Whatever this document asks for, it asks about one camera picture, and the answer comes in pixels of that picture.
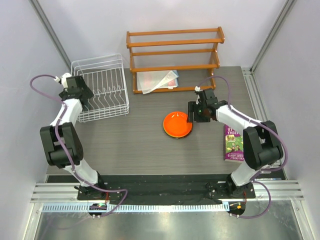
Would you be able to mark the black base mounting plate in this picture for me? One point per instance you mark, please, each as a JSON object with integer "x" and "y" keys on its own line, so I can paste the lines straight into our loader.
{"x": 167, "y": 190}

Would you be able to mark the purple treehouse book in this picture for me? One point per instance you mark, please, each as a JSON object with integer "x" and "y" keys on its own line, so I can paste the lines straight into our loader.
{"x": 233, "y": 146}

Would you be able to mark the orange plate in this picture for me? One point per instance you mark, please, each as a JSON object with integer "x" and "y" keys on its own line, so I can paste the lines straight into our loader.
{"x": 176, "y": 120}

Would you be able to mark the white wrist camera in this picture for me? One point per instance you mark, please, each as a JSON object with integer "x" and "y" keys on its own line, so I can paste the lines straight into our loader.
{"x": 197, "y": 90}
{"x": 63, "y": 79}

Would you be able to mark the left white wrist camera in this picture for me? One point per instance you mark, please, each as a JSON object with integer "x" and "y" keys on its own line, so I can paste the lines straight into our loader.
{"x": 63, "y": 79}

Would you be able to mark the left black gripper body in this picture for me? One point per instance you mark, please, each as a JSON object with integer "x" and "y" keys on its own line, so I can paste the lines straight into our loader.
{"x": 85, "y": 91}

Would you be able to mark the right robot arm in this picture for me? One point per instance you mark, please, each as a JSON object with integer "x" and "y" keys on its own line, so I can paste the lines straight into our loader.
{"x": 262, "y": 145}

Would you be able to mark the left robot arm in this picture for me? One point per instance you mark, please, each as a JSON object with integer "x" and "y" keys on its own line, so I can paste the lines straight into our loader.
{"x": 60, "y": 141}

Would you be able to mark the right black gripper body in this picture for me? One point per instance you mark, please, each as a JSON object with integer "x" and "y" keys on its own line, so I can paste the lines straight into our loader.
{"x": 200, "y": 116}

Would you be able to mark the clear plastic document sleeve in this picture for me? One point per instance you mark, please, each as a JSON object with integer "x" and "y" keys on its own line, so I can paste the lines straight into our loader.
{"x": 149, "y": 81}

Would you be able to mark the slotted cable duct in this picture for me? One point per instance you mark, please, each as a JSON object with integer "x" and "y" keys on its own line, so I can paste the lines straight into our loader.
{"x": 88, "y": 207}

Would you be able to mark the white wire dish rack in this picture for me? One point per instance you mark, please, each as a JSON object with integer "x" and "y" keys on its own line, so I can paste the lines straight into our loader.
{"x": 105, "y": 76}

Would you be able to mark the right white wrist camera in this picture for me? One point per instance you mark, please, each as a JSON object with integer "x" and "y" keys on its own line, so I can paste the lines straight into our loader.
{"x": 197, "y": 90}

